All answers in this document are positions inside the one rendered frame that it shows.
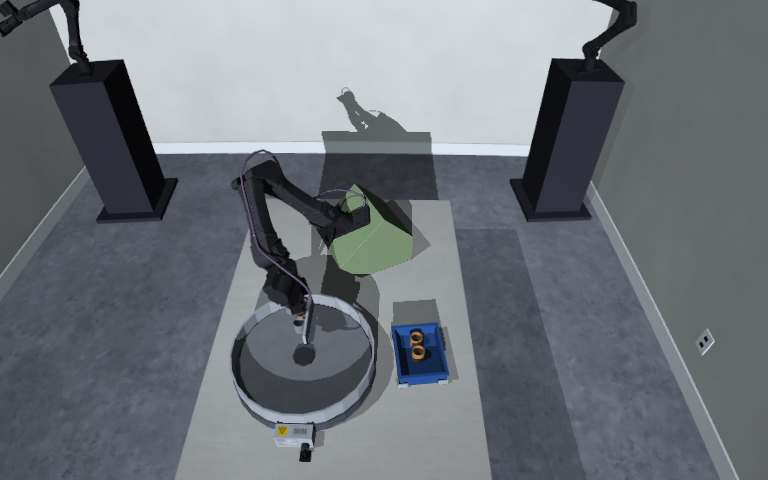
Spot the blue open crate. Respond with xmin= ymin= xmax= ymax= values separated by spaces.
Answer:
xmin=392 ymin=322 xmax=449 ymax=385

